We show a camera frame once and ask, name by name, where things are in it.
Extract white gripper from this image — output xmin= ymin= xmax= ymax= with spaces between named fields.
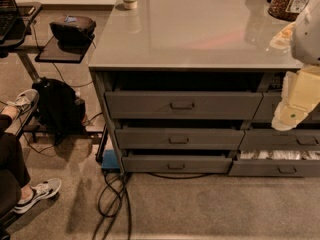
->
xmin=271 ymin=65 xmax=320 ymax=131

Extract grey drawer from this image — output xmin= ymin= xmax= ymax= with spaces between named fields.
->
xmin=229 ymin=150 xmax=320 ymax=177
xmin=239 ymin=129 xmax=320 ymax=151
xmin=253 ymin=92 xmax=320 ymax=123
xmin=105 ymin=91 xmax=262 ymax=120
xmin=121 ymin=154 xmax=232 ymax=174
xmin=115 ymin=120 xmax=244 ymax=150

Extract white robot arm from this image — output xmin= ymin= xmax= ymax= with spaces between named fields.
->
xmin=270 ymin=0 xmax=320 ymax=131

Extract grey drawer cabinet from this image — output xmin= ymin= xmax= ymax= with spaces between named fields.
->
xmin=87 ymin=0 xmax=320 ymax=178

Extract jar of nuts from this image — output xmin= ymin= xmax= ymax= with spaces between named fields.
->
xmin=267 ymin=0 xmax=320 ymax=22

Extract blue power box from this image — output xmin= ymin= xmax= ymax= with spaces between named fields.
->
xmin=101 ymin=150 xmax=119 ymax=171

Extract black device on shelf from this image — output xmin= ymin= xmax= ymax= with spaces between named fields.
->
xmin=50 ymin=15 xmax=96 ymax=45

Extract black backpack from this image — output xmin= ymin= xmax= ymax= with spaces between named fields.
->
xmin=32 ymin=77 xmax=86 ymax=145

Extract grey sneaker lower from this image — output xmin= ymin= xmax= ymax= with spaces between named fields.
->
xmin=14 ymin=178 xmax=62 ymax=214

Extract grey sneaker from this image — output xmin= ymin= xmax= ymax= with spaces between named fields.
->
xmin=7 ymin=89 xmax=39 ymax=115
xmin=14 ymin=178 xmax=62 ymax=214

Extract grey sneaker upper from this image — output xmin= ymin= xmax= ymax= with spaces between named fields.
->
xmin=7 ymin=89 xmax=39 ymax=115

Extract person leg dark trousers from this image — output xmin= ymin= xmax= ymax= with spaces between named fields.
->
xmin=0 ymin=106 xmax=33 ymax=215

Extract black desk stand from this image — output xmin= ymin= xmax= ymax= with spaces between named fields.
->
xmin=0 ymin=2 xmax=108 ymax=145

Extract black laptop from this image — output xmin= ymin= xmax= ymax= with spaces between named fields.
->
xmin=0 ymin=0 xmax=20 ymax=43

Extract black floor cables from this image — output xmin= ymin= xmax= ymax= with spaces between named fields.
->
xmin=91 ymin=170 xmax=214 ymax=240

